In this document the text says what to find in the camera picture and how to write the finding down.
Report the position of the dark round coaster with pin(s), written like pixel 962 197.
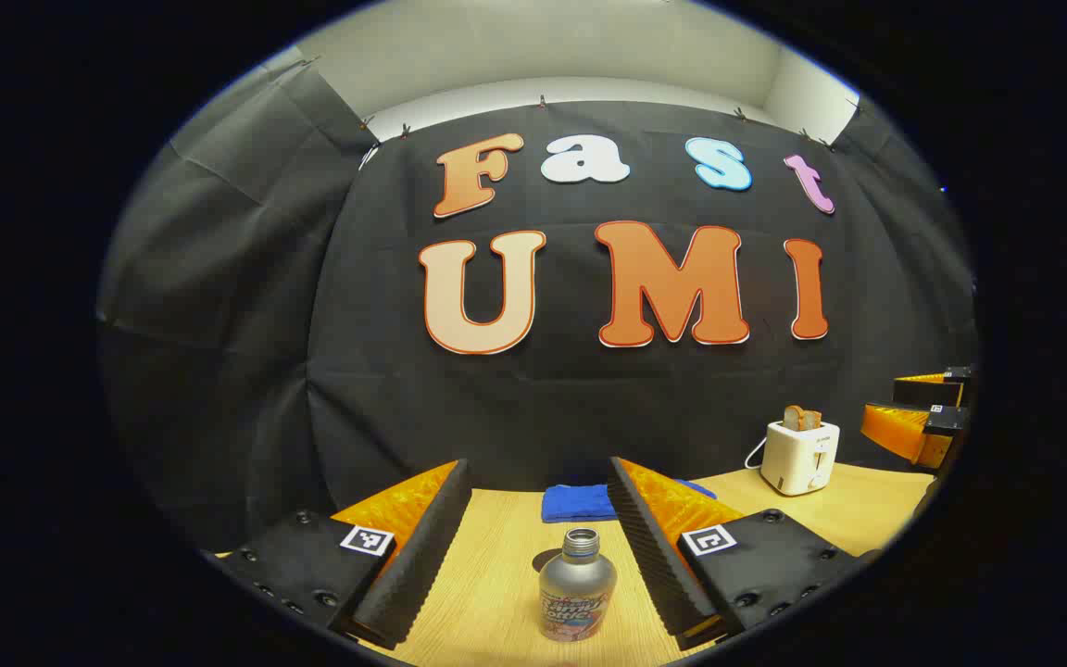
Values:
pixel 545 560

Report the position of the black backdrop cloth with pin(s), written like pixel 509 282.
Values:
pixel 571 398

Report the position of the blue towel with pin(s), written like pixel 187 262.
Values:
pixel 575 503

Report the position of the white toaster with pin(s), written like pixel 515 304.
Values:
pixel 797 459

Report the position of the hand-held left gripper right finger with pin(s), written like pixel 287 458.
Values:
pixel 649 556

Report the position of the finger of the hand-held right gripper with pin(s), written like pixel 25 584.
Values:
pixel 927 393
pixel 948 421

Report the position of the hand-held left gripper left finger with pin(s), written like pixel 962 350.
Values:
pixel 422 556

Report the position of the silver water bottle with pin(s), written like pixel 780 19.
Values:
pixel 577 593

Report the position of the brown bread slice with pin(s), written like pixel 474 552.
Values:
pixel 814 420
pixel 794 418

